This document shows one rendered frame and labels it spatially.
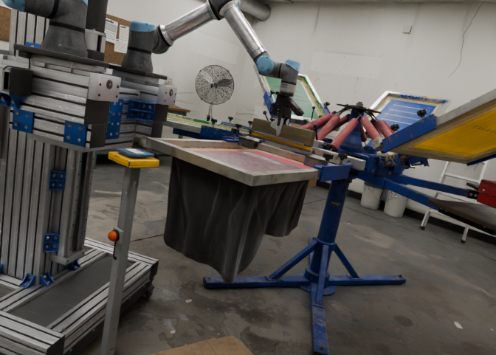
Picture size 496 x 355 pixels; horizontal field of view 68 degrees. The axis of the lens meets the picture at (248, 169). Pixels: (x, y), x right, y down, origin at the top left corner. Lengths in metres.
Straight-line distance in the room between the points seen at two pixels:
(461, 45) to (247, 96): 3.64
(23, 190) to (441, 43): 5.35
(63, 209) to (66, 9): 0.85
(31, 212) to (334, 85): 5.26
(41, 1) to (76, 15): 0.11
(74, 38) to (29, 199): 0.76
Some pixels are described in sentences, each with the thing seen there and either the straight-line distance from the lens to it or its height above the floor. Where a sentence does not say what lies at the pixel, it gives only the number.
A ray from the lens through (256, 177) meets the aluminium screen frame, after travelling 1.23.
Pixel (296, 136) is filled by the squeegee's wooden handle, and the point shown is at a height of 1.10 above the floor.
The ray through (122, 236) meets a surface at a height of 0.65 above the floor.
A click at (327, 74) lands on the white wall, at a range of 6.46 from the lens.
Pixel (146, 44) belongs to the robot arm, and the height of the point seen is 1.38.
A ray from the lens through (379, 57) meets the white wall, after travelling 6.19.
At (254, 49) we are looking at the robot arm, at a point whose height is 1.44.
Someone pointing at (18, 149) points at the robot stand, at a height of 0.83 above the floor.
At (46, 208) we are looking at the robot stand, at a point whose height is 0.60.
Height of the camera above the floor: 1.24
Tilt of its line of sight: 11 degrees down
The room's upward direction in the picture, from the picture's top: 11 degrees clockwise
